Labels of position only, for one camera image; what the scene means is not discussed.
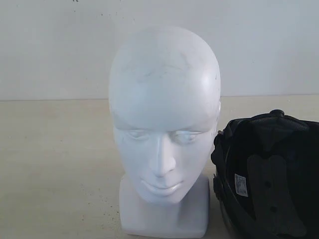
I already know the white mannequin head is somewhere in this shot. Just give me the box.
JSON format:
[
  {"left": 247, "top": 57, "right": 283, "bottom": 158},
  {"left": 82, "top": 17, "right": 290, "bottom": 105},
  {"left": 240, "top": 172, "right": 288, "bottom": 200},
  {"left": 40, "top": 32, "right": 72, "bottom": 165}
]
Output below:
[{"left": 109, "top": 26, "right": 221, "bottom": 239}]

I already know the black helmet with tinted visor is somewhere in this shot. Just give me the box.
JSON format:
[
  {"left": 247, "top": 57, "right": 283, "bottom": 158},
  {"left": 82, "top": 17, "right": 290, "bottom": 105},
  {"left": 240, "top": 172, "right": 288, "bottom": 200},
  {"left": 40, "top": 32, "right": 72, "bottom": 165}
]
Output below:
[{"left": 211, "top": 110, "right": 319, "bottom": 239}]

